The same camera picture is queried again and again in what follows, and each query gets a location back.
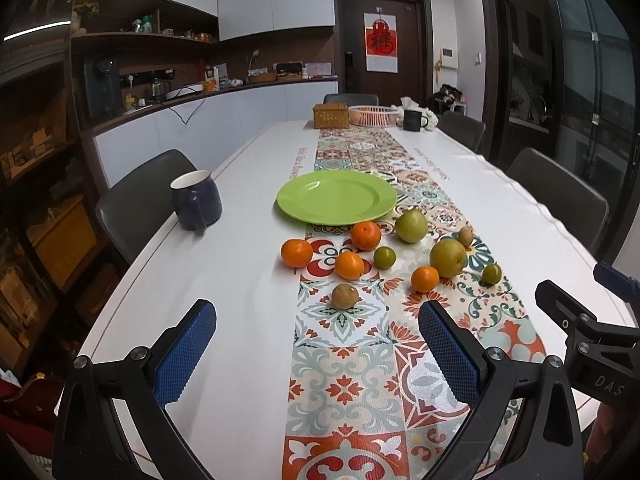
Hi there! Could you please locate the green pear near plate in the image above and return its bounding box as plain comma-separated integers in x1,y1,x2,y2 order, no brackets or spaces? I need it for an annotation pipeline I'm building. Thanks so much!
395,208,428,244

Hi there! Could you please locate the right hand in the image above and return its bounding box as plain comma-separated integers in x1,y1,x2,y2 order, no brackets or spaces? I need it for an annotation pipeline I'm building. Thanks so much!
585,403,632,464

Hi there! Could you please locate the yellow pear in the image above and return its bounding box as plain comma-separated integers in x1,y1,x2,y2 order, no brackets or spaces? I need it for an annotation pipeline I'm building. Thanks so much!
430,238,468,278

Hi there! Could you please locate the grey chair right far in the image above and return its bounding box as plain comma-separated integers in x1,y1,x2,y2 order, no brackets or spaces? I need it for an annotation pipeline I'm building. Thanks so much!
437,110,486,153

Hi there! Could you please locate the dark blue mug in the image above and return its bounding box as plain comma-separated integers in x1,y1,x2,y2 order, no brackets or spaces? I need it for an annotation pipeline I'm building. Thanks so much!
170,170,222,233

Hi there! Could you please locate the grey chair right near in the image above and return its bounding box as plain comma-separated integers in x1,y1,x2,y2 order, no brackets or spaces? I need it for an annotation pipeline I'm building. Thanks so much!
506,148,610,252

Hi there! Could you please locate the grey chair table end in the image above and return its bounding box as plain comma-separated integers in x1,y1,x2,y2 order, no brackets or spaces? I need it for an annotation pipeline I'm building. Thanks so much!
323,93,380,106

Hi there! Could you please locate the grey chair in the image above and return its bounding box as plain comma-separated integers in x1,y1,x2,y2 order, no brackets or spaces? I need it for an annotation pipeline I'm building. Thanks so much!
437,110,486,153
506,148,610,252
96,150,195,264

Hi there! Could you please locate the white tissue pack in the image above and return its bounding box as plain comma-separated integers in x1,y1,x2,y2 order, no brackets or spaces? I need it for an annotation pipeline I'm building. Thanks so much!
392,96,438,132

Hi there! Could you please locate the red door poster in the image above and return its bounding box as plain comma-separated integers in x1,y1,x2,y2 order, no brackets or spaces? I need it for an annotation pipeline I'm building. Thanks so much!
363,13,399,74

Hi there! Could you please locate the woven wicker basket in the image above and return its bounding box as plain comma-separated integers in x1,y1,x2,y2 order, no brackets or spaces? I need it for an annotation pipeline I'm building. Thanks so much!
312,103,349,129

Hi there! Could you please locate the orange mandarin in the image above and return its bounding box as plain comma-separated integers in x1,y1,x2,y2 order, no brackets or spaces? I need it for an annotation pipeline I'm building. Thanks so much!
411,266,440,294
280,238,314,269
349,221,382,252
334,252,366,281

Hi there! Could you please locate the brown kiwi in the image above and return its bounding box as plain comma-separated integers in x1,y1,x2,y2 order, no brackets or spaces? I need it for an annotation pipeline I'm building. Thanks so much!
331,283,360,310
457,226,474,247

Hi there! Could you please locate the clear fruit container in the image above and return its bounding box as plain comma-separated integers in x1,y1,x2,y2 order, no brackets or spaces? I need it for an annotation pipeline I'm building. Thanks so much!
348,105,399,128

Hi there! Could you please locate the orange mandarin front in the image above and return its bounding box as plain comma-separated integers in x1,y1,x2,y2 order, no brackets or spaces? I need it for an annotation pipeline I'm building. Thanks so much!
411,266,440,294

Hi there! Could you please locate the small green fruit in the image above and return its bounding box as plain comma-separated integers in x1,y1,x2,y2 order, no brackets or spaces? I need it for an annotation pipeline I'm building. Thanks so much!
482,262,502,286
373,246,397,270

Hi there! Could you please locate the white wall intercom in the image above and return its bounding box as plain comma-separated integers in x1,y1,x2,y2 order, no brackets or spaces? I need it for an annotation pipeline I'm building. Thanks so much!
439,48,458,70

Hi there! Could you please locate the dark wooden door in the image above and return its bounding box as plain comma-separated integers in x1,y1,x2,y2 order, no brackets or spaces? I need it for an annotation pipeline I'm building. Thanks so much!
334,0,434,105

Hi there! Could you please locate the white tablecloth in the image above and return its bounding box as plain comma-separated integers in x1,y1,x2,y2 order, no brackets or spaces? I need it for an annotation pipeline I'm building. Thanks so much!
77,119,637,480

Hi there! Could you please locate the patterned table runner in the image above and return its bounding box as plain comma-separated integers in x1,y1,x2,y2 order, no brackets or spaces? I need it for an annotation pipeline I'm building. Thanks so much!
281,126,549,480

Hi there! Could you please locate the green plate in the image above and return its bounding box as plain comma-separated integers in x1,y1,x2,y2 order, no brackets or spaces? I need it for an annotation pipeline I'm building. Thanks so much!
277,170,397,226

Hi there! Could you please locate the black mug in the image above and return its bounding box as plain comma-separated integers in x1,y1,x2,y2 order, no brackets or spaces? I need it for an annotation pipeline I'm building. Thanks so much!
402,110,428,132

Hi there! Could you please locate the black coffee machine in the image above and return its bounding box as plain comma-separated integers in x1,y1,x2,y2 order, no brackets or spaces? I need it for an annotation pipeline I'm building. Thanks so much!
84,56,122,118

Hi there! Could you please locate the grey chair left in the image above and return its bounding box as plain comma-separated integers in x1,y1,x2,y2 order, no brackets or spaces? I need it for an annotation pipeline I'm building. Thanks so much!
96,150,195,264

